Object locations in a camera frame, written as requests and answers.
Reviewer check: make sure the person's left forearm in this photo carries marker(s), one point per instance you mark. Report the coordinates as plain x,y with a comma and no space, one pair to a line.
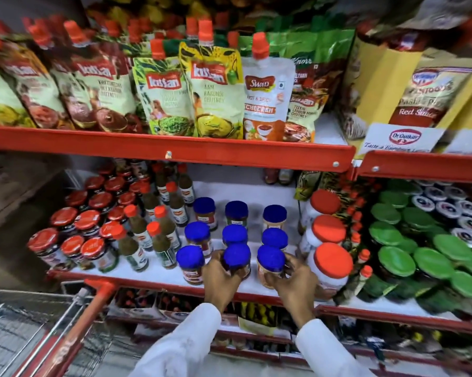
181,345

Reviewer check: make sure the group of blue lid jars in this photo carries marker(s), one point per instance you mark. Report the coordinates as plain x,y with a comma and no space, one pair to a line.
198,233

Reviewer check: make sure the group of white printed lid jars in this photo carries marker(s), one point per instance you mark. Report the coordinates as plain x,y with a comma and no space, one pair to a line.
448,210

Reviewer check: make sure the group of green lid jars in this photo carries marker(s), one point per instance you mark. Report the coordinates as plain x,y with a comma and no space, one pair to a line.
416,247

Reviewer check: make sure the person's right hand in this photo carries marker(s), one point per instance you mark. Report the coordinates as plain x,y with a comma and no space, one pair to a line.
298,290

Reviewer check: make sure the group of red lid jars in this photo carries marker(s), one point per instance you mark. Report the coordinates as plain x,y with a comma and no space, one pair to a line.
86,219

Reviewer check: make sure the red metal shelf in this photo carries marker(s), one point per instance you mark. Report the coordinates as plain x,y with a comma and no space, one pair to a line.
220,151

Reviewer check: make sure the row of sauce bottles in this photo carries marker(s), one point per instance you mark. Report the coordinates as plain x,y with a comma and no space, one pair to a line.
179,210

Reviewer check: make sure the person's left hand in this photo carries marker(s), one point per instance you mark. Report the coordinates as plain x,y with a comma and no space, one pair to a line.
218,282

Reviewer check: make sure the group of green soup packets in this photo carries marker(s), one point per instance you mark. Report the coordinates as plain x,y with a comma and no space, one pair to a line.
322,54

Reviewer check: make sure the tall dark pickle jar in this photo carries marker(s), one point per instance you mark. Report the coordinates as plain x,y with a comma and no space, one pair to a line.
122,168
139,169

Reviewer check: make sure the yellow cardboard display carton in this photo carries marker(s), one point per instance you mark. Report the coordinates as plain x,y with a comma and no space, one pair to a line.
377,86

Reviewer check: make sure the large white jar orange lid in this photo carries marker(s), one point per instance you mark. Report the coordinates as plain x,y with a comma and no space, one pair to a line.
325,202
333,263
329,229

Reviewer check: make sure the green patterned packets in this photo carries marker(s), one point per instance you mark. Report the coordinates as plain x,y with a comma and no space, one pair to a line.
308,184

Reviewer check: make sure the blue-lidded jar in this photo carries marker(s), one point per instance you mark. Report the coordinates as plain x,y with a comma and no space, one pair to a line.
270,258
237,255

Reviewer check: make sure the row of spouted chutney pouches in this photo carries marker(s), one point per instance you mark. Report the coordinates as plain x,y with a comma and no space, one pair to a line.
216,90

